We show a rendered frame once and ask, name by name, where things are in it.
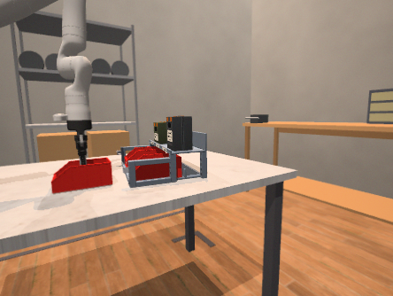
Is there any grey metal shelf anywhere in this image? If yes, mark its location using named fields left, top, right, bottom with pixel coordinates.
left=117, top=131, right=207, bottom=188

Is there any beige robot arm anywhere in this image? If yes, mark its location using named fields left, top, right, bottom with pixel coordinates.
left=0, top=0, right=92, bottom=121

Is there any black tool case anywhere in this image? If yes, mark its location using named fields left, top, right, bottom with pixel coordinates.
left=166, top=116, right=192, bottom=152

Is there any olive green tool case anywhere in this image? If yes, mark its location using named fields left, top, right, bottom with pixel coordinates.
left=154, top=121, right=167, bottom=144

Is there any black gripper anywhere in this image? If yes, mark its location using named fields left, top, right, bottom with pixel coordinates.
left=66, top=120, right=92, bottom=165

